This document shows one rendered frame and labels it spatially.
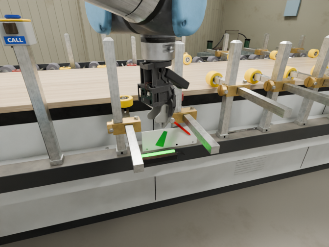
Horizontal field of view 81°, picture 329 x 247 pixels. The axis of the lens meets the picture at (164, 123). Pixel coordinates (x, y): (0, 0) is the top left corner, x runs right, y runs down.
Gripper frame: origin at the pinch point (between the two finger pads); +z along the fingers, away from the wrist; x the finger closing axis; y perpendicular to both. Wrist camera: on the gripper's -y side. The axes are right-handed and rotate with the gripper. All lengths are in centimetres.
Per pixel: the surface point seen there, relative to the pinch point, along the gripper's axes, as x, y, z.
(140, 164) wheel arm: 3.5, 12.6, 8.0
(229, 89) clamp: -0.5, -38.5, -3.3
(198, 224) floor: -7, -37, 92
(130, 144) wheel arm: -7.0, 9.0, 7.7
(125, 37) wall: -419, -241, 0
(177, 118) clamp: -10.9, -17.2, 7.6
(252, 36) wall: -313, -695, 10
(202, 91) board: -19.2, -44.6, 3.7
